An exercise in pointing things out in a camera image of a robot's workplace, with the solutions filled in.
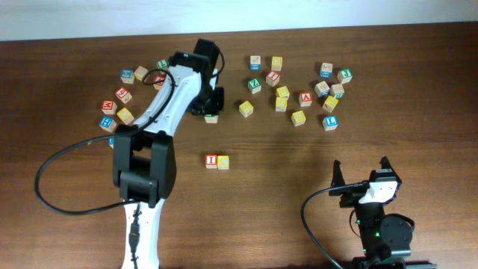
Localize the wooden block blue side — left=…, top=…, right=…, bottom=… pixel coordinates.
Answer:
left=249, top=55, right=261, bottom=71

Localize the green letter J block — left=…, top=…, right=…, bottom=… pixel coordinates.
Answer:
left=337, top=68, right=353, bottom=84

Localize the green letter Z block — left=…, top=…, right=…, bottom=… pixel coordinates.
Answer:
left=247, top=78, right=261, bottom=94

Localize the blue block top left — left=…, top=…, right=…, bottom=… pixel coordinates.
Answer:
left=120, top=69, right=135, bottom=84

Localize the red letter M block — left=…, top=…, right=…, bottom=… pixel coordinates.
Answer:
left=102, top=100, right=117, bottom=115

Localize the blue letter H block lower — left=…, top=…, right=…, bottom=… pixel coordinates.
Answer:
left=108, top=137, right=114, bottom=149

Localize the red letter A block left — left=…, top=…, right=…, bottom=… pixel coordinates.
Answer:
left=153, top=75, right=166, bottom=90

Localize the red letter A block right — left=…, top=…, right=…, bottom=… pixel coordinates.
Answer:
left=299, top=92, right=313, bottom=107

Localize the wooden block green edge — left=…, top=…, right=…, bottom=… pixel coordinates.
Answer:
left=330, top=84, right=344, bottom=99

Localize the wooden block blue edge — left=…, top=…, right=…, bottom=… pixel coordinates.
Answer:
left=314, top=81, right=330, bottom=98

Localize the yellow block top centre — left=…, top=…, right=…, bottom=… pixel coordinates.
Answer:
left=271, top=56, right=283, bottom=72

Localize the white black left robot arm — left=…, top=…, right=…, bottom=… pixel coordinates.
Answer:
left=114, top=49, right=224, bottom=268

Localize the blue letter H block upper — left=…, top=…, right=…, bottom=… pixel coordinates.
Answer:
left=99, top=116, right=117, bottom=132

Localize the red letter i block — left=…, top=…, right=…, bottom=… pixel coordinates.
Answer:
left=205, top=154, right=218, bottom=169
left=266, top=70, right=280, bottom=87

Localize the blue letter h block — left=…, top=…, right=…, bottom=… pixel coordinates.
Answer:
left=108, top=137, right=114, bottom=149
left=99, top=116, right=117, bottom=132

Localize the green letter R block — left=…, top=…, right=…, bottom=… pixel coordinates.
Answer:
left=204, top=114, right=219, bottom=124

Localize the red letter a block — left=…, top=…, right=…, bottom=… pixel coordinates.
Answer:
left=299, top=92, right=313, bottom=107
left=153, top=75, right=166, bottom=90

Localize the red number 6 block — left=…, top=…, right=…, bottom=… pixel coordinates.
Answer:
left=115, top=87, right=132, bottom=104

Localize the plain wooden block left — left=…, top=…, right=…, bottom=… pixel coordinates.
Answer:
left=134, top=66, right=149, bottom=81

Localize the green letter L block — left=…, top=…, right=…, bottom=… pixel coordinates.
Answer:
left=156, top=59, right=170, bottom=72

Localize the yellow block lower right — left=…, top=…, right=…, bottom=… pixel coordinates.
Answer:
left=291, top=111, right=306, bottom=126

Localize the yellow block far left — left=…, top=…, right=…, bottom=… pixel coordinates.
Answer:
left=117, top=108, right=134, bottom=125

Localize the blue letter L block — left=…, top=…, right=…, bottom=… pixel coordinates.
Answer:
left=323, top=115, right=338, bottom=131

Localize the yellow block tilted right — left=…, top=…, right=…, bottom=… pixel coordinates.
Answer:
left=323, top=96, right=338, bottom=113

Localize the yellow block middle lower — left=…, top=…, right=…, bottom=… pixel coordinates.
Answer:
left=275, top=97, right=288, bottom=112

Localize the yellow letter C block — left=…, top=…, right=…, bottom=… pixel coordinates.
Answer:
left=217, top=155, right=230, bottom=170

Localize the yellow block middle upper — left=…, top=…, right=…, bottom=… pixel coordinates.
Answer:
left=276, top=86, right=290, bottom=99

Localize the wooden block blue bottom right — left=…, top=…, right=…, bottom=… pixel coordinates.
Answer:
left=320, top=62, right=333, bottom=78

